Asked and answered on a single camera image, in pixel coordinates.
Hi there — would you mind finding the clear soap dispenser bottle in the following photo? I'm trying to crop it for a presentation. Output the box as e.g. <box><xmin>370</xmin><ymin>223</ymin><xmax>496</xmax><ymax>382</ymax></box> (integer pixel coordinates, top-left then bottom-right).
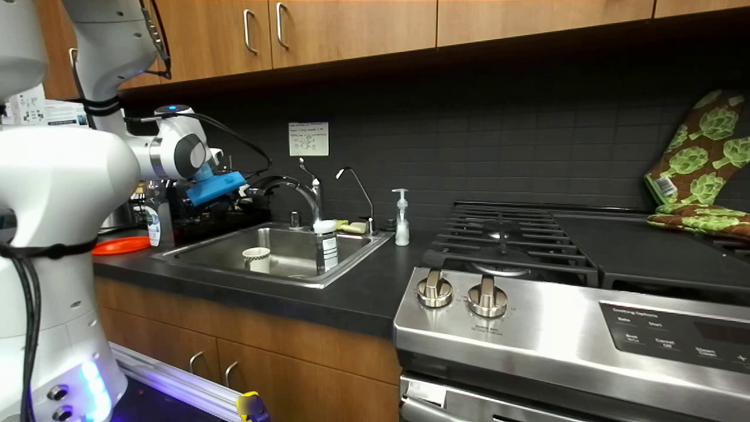
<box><xmin>140</xmin><ymin>207</ymin><xmax>162</xmax><ymax>249</ymax></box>

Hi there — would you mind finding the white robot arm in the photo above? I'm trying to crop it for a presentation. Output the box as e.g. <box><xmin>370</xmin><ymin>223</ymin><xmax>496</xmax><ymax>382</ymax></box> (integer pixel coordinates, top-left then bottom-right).
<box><xmin>0</xmin><ymin>0</ymin><xmax>210</xmax><ymax>422</ymax></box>

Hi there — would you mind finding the clear bottle in sink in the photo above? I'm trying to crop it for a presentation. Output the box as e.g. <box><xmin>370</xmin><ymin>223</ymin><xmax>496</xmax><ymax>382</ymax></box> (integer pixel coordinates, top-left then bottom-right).
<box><xmin>315</xmin><ymin>221</ymin><xmax>340</xmax><ymax>269</ymax></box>

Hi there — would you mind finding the yellow sponge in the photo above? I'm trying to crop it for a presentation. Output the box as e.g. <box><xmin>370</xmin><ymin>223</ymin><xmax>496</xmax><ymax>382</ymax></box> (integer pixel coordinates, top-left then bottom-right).
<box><xmin>337</xmin><ymin>223</ymin><xmax>368</xmax><ymax>234</ymax></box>

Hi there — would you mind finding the chrome sink faucet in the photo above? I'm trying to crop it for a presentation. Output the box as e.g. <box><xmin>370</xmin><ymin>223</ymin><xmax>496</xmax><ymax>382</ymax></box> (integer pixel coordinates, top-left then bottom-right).
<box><xmin>258</xmin><ymin>156</ymin><xmax>322</xmax><ymax>224</ymax></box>

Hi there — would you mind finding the stainless steel sink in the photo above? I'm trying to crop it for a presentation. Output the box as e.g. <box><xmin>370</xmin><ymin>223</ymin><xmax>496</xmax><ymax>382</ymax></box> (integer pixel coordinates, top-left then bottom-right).
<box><xmin>158</xmin><ymin>224</ymin><xmax>389</xmax><ymax>289</ymax></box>

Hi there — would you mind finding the white cup in sink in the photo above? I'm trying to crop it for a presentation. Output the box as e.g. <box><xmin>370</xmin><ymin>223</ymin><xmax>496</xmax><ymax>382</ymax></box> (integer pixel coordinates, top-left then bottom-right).
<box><xmin>241</xmin><ymin>247</ymin><xmax>271</xmax><ymax>261</ymax></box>

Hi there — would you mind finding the black dish rack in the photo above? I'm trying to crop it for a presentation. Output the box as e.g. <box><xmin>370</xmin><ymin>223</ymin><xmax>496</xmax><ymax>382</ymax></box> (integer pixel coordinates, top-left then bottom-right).
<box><xmin>169</xmin><ymin>197</ymin><xmax>272</xmax><ymax>247</ymax></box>

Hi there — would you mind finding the gas stove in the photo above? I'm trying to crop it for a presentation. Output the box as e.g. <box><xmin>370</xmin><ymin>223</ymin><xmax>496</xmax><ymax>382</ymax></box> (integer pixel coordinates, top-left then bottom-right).
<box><xmin>395</xmin><ymin>202</ymin><xmax>750</xmax><ymax>422</ymax></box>

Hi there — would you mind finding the orange plastic plate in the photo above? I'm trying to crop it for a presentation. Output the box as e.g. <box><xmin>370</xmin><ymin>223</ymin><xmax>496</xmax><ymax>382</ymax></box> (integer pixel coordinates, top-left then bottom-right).
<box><xmin>91</xmin><ymin>234</ymin><xmax>150</xmax><ymax>258</ymax></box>

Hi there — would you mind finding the green patterned oven mitt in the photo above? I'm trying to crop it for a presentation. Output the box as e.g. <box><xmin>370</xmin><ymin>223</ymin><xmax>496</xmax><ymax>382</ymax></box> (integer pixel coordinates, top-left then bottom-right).
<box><xmin>646</xmin><ymin>89</ymin><xmax>750</xmax><ymax>241</ymax></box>

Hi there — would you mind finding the white wall notice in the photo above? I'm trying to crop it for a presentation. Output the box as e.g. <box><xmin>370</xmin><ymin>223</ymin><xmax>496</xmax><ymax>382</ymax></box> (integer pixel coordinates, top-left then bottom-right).
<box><xmin>289</xmin><ymin>122</ymin><xmax>329</xmax><ymax>156</ymax></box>

